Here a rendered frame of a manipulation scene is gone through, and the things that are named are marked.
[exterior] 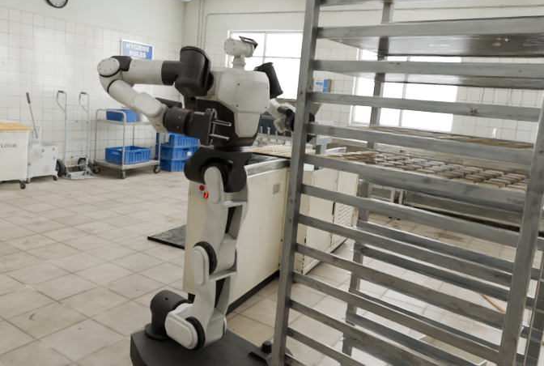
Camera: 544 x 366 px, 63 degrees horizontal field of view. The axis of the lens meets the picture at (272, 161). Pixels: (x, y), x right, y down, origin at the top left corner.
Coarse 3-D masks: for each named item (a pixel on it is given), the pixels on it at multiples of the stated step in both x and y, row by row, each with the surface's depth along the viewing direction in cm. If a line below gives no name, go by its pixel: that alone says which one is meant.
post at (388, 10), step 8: (384, 8) 157; (392, 8) 157; (384, 16) 157; (392, 16) 157; (376, 88) 160; (384, 88) 161; (376, 112) 161; (376, 120) 161; (368, 144) 164; (376, 144) 164; (368, 184) 164; (368, 192) 165; (360, 216) 167; (360, 256) 169; (352, 280) 171; (344, 344) 175; (344, 352) 175
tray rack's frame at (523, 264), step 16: (528, 192) 91; (528, 208) 91; (528, 224) 92; (528, 240) 92; (528, 256) 92; (512, 272) 94; (528, 272) 92; (512, 288) 94; (528, 288) 94; (512, 304) 94; (512, 320) 94; (512, 336) 94; (528, 336) 113; (512, 352) 95; (528, 352) 133
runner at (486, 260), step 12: (360, 228) 166; (372, 228) 164; (384, 228) 161; (408, 240) 155; (420, 240) 153; (432, 240) 150; (444, 252) 147; (456, 252) 145; (468, 252) 143; (480, 264) 138; (492, 264) 138; (504, 264) 136
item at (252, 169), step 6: (330, 150) 398; (264, 162) 285; (270, 162) 288; (276, 162) 296; (282, 162) 305; (288, 162) 315; (246, 168) 260; (252, 168) 266; (258, 168) 274; (264, 168) 281; (270, 168) 290; (276, 168) 298; (252, 174) 267
